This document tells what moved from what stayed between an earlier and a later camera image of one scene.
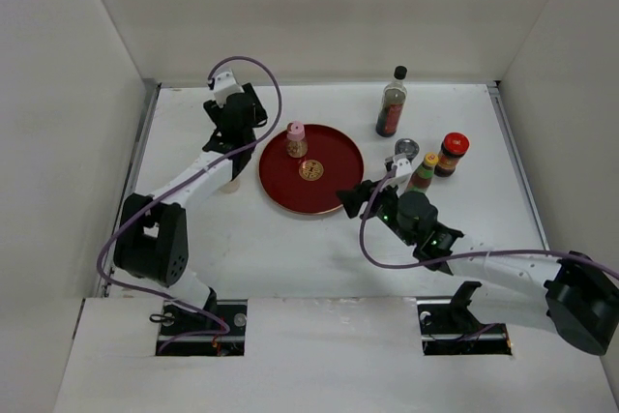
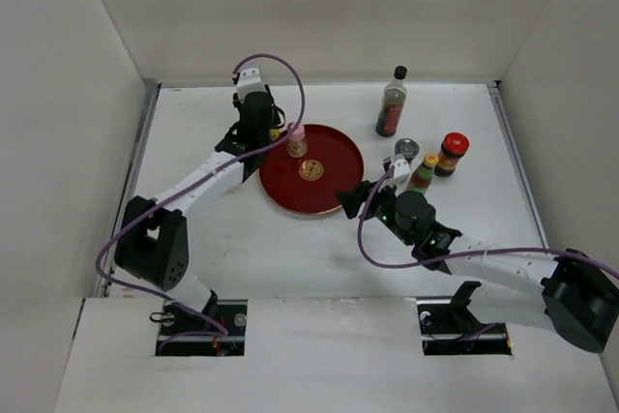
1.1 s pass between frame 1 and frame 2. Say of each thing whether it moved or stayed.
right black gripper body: stayed
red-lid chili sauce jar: stayed
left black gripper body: moved
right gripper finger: stayed
